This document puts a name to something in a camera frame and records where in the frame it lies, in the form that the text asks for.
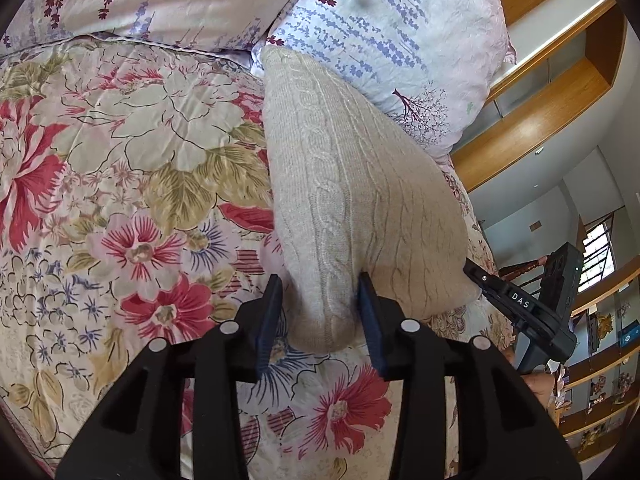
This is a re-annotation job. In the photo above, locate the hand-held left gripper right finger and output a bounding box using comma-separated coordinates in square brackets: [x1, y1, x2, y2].
[357, 272, 583, 480]

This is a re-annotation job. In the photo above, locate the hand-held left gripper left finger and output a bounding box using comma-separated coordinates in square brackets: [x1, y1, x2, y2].
[55, 274, 285, 480]

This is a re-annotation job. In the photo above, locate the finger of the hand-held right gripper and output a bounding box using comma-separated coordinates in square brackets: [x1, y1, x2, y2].
[462, 259, 546, 326]

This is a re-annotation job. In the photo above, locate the beige cable-knit sweater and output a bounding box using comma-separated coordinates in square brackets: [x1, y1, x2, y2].
[260, 45, 483, 353]

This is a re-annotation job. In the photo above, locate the person's right hand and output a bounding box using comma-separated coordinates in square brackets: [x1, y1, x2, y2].
[522, 367, 557, 411]

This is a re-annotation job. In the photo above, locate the dark wooden railing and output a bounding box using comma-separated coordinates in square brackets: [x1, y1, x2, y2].
[497, 255, 551, 286]

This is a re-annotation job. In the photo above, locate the barred window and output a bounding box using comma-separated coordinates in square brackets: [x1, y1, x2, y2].
[580, 215, 621, 296]

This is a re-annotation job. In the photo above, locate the wooden display shelf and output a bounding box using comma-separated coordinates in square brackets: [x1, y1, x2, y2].
[550, 257, 640, 466]

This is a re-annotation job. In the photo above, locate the wooden headboard shelf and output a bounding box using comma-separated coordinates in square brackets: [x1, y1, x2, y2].
[450, 0, 631, 206]

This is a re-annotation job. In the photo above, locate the floral bedspread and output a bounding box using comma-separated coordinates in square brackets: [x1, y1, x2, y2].
[0, 35, 516, 480]

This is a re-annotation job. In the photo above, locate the pale blue floral pillow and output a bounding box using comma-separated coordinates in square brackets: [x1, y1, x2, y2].
[250, 0, 518, 161]

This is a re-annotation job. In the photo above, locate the white floral pillow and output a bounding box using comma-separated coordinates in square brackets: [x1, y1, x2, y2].
[0, 0, 346, 53]

